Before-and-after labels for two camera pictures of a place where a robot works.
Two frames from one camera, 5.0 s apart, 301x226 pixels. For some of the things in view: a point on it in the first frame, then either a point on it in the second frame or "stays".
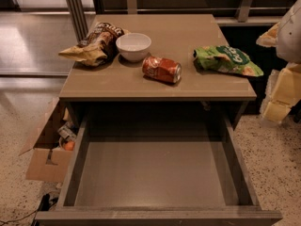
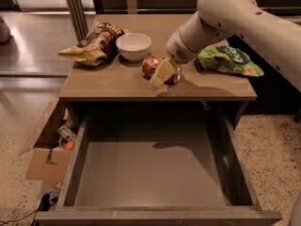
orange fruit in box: (70, 146) stays
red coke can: (163, 69) stays
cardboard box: (46, 159) stays
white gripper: (290, 37) to (176, 49)
